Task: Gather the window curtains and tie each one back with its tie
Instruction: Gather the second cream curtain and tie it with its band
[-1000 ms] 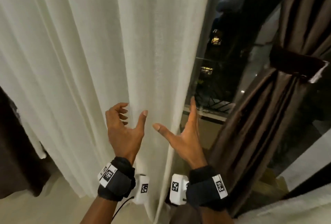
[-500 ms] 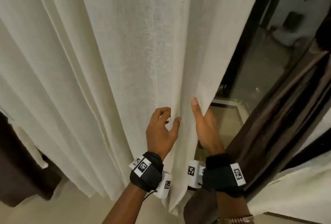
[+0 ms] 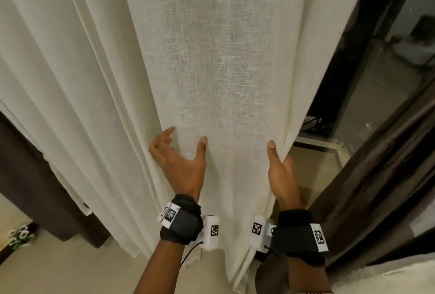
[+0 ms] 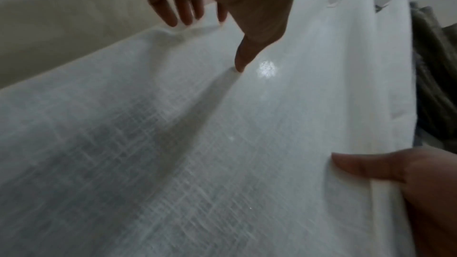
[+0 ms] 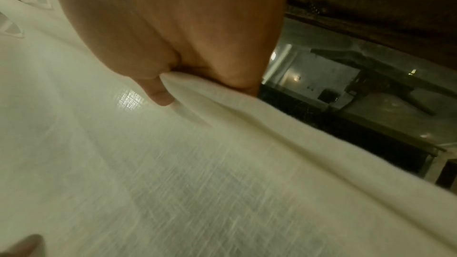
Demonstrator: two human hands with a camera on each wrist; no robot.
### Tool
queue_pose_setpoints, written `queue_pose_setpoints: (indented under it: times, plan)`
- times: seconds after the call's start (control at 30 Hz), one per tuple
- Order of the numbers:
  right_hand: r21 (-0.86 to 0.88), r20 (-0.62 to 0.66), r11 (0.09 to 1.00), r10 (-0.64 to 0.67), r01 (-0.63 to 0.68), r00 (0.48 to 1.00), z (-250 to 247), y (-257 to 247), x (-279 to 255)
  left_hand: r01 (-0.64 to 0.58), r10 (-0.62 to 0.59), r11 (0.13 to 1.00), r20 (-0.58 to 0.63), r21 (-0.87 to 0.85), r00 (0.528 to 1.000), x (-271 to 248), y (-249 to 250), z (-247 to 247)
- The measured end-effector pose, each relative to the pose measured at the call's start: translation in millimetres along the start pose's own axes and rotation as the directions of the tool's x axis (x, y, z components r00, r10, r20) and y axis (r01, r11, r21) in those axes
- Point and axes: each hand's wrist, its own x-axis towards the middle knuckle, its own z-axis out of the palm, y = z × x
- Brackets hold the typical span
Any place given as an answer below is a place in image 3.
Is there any person's left forearm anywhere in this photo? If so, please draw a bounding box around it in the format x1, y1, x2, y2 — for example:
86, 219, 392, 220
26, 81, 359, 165
133, 236, 191, 294

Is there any white fabric sheet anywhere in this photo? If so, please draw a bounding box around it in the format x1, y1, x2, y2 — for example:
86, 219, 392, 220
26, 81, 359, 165
328, 251, 435, 294

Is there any person's right forearm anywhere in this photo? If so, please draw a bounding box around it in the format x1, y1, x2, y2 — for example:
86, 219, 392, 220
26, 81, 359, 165
286, 256, 333, 294

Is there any black right wrist strap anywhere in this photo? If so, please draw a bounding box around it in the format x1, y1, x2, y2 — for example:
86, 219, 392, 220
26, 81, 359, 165
270, 209, 331, 267

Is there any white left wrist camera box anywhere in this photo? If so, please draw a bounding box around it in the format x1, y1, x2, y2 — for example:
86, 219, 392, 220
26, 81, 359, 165
199, 215, 222, 250

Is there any black wrist strap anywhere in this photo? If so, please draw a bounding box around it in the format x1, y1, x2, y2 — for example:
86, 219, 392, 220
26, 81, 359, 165
270, 209, 331, 267
157, 194, 204, 246

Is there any glass door pane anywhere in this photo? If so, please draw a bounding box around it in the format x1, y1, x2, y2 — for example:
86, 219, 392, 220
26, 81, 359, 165
331, 0, 435, 155

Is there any black left wrist strap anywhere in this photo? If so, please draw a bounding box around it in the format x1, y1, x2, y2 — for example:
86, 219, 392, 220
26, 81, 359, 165
157, 194, 204, 246

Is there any dark brown curtain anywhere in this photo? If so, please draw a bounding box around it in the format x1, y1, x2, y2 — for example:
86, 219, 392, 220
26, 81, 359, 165
307, 76, 435, 272
0, 110, 111, 249

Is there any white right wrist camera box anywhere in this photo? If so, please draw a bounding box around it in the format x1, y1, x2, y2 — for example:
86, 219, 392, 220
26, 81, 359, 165
249, 215, 276, 254

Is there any white sheer curtain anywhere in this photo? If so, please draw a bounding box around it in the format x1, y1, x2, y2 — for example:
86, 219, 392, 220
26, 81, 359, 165
0, 0, 375, 292

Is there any person's left hand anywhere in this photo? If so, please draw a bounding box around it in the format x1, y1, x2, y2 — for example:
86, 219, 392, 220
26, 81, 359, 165
149, 127, 208, 203

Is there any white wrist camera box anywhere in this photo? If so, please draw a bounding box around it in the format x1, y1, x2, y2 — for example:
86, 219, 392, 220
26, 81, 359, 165
199, 215, 222, 250
249, 215, 276, 254

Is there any white door sill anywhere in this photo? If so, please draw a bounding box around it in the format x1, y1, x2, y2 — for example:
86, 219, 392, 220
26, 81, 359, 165
292, 136, 352, 152

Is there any thin black cable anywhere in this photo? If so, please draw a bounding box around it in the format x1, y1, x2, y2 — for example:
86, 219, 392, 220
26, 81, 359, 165
179, 241, 204, 268

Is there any person's right hand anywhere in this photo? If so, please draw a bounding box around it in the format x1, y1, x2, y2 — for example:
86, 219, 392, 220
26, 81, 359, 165
267, 140, 305, 211

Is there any dark door frame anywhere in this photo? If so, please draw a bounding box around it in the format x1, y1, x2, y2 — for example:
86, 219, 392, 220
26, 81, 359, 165
306, 0, 422, 136

